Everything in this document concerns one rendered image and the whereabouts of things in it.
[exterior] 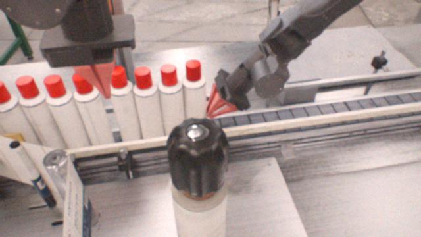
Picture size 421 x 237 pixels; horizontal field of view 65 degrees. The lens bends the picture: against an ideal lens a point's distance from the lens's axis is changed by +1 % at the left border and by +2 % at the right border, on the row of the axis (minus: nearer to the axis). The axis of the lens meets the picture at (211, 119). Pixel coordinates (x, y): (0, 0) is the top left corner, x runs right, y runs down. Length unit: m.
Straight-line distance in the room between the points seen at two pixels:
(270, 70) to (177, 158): 0.30
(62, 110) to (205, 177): 0.39
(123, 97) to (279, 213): 0.39
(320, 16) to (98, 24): 0.41
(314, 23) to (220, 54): 0.57
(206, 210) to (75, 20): 0.29
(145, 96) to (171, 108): 0.07
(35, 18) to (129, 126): 0.47
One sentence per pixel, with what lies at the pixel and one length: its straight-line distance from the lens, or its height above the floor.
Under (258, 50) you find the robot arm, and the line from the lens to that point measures 0.70.
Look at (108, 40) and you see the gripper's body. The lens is 0.40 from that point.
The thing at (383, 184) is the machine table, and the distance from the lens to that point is 0.88.
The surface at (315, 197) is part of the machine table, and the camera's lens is 0.80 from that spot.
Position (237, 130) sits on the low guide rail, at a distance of 0.78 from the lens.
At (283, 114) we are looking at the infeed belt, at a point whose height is 0.88.
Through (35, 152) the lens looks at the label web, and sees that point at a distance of 0.64.
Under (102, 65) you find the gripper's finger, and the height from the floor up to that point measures 1.25.
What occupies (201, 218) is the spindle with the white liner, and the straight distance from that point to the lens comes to 0.49.
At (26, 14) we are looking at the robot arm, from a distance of 0.32.
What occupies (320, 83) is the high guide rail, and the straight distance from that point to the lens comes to 0.87.
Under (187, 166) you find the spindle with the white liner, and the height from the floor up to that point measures 1.16.
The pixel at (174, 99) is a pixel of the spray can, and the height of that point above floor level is 1.02.
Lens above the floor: 1.47
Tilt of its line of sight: 44 degrees down
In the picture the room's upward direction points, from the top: straight up
